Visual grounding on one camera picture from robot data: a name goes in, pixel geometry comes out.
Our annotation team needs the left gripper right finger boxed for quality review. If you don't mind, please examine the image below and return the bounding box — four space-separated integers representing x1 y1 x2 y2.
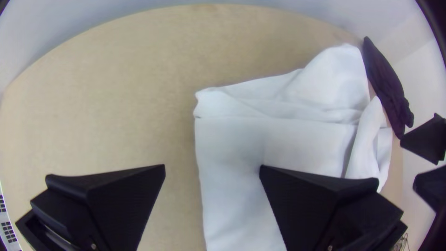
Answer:
259 165 408 251

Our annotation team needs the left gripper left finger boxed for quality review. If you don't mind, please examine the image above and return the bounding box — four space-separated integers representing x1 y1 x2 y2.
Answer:
14 164 166 251

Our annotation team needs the white laundry basket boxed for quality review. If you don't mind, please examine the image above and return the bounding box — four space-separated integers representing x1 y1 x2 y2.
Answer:
0 181 21 251

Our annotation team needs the dark t-shirt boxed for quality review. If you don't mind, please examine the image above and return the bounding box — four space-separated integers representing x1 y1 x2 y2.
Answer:
361 36 415 140

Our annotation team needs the white t-shirt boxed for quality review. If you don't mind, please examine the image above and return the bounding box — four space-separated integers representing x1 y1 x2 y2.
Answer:
192 43 394 251

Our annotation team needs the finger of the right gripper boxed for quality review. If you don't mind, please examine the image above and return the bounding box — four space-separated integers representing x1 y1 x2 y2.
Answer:
413 165 446 213
400 113 446 165

